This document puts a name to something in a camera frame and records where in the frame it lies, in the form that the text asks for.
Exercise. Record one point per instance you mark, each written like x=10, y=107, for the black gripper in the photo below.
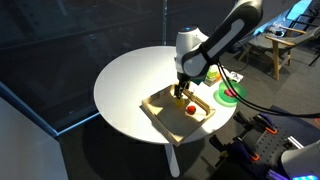
x=183, y=82

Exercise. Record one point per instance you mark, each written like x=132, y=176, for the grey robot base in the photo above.
x=301, y=160

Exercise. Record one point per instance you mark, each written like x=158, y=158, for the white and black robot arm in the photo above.
x=226, y=30

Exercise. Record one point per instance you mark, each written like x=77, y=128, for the red toy fruit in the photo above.
x=191, y=110

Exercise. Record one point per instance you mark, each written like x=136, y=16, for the light wooden tray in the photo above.
x=166, y=116

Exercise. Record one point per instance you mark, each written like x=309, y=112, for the lime green block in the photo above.
x=212, y=71

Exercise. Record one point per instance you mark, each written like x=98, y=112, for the pink cube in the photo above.
x=230, y=92

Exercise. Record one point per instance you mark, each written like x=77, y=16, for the green plastic bowl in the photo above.
x=233, y=100

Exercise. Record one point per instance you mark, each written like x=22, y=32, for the zebra print box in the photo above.
x=237, y=77

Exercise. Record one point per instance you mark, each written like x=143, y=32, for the white table base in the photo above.
x=172, y=161

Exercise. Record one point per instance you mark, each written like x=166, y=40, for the wooden armchair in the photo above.
x=278, y=56

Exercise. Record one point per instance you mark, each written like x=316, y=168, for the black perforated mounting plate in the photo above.
x=271, y=150

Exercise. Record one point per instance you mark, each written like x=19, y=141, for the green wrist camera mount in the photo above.
x=199, y=80

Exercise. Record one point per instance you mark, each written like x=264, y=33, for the silver metal rail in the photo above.
x=295, y=142

